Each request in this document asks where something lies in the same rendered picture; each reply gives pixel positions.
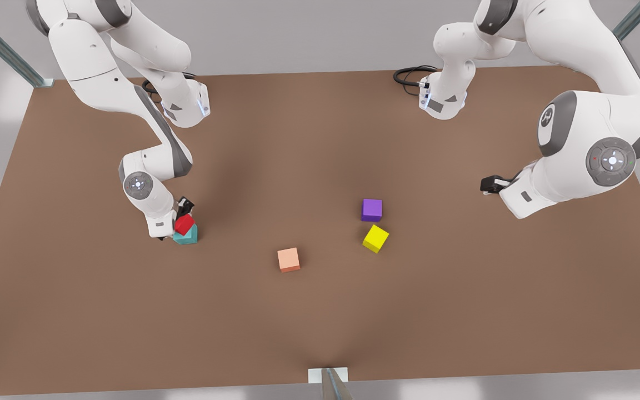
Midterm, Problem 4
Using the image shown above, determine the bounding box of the silver frame post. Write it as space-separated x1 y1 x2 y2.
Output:
308 367 355 400
0 4 54 89
612 0 640 41

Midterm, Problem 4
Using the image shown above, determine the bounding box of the orange wooden cube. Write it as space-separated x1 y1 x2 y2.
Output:
277 247 301 273

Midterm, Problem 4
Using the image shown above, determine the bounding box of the teal wooden cube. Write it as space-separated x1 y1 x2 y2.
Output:
173 224 199 246

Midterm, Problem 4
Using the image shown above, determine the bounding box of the yellow wooden cube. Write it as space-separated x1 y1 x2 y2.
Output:
362 224 390 254

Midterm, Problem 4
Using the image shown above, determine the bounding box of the purple wooden cube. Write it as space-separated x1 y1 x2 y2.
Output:
361 198 383 223

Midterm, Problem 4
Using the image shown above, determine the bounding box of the black cable loop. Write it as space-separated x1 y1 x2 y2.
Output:
142 72 197 105
393 65 439 97

